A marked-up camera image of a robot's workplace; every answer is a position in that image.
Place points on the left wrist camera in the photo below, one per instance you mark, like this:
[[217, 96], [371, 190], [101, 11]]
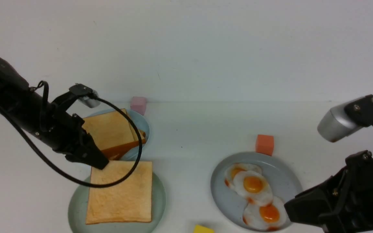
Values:
[[79, 92]]

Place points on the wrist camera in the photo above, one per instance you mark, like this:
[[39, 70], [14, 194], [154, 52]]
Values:
[[79, 92], [345, 119]]

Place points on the pink cube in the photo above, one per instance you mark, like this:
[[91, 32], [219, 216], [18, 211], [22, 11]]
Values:
[[138, 104]]

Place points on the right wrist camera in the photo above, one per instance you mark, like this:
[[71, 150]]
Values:
[[345, 119]]

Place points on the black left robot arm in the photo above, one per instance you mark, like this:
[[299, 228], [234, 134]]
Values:
[[49, 121]]

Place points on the green plate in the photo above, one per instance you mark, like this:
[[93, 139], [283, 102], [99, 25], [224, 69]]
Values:
[[77, 211]]

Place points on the orange cube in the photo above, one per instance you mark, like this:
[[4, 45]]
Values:
[[265, 144]]

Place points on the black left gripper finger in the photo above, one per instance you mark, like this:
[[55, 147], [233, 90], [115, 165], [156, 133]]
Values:
[[93, 156]]

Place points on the grey egg plate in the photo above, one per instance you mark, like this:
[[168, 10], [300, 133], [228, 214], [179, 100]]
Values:
[[282, 179]]

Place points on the fried egg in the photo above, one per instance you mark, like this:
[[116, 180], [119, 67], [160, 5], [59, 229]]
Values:
[[235, 168], [253, 187], [265, 218]]

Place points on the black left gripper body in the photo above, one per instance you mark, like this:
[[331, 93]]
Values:
[[72, 140]]

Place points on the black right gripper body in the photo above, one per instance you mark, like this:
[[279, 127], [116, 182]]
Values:
[[341, 204]]

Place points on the yellow cube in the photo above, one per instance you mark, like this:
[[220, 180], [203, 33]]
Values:
[[202, 229]]

